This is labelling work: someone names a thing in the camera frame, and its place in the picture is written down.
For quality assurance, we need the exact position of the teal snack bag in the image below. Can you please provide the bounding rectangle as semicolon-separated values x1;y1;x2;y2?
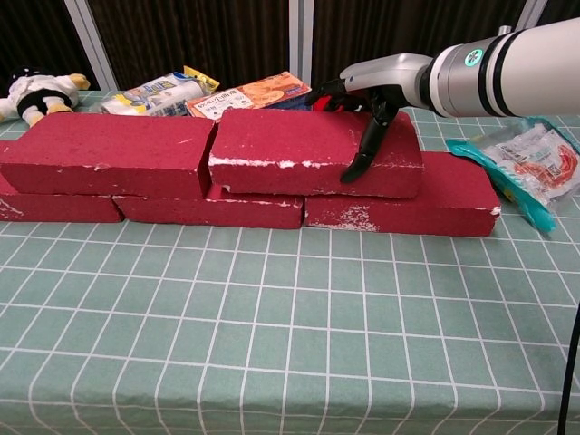
446;115;580;235

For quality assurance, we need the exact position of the blue orange biscuit box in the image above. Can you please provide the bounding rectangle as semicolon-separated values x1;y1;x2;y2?
185;71;313;122

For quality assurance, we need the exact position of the black and white plush toy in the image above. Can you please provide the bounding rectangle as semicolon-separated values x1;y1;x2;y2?
0;65;92;127

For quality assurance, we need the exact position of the dark ribbed partition panel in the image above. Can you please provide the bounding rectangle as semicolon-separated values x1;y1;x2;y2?
88;0;291;92
312;0;529;87
0;0;101;92
527;0;580;33

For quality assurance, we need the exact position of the green checked tablecloth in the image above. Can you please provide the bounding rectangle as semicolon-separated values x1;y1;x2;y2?
0;90;580;435

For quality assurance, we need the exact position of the red ink pad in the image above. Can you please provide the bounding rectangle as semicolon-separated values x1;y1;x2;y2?
312;92;359;113

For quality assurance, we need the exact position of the white partition frame post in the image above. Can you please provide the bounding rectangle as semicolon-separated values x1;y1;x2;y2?
63;0;120;92
288;0;314;92
516;0;547;33

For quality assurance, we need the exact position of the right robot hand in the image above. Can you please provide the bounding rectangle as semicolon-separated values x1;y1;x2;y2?
307;53;434;185

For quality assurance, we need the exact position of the black cable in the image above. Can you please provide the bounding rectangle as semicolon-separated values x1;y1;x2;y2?
556;303;580;435

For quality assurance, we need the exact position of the white roll snack package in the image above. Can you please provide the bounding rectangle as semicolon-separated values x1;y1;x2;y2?
97;65;219;118

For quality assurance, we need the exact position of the red foam brick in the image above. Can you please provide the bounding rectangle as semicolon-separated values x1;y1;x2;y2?
208;108;426;200
304;151;503;237
0;112;217;200
0;139;126;224
111;184;305;230

